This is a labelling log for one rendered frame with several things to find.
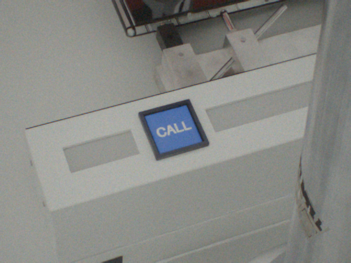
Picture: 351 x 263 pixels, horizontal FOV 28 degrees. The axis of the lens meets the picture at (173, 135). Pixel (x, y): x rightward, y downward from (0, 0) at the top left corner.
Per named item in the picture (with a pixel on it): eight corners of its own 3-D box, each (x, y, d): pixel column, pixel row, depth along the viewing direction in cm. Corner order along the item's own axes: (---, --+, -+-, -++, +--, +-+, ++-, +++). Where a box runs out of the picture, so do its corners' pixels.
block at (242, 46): (221, 48, 87) (225, 32, 84) (247, 41, 88) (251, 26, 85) (247, 99, 83) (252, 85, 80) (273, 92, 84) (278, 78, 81)
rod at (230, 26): (216, 16, 88) (218, 9, 87) (226, 13, 89) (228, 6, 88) (230, 44, 86) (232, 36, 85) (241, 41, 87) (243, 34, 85)
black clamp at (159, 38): (155, 38, 86) (156, 23, 84) (172, 33, 87) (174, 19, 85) (165, 59, 85) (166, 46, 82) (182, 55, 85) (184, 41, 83)
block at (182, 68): (160, 63, 85) (162, 47, 82) (187, 57, 86) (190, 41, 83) (184, 116, 81) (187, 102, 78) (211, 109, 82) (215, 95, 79)
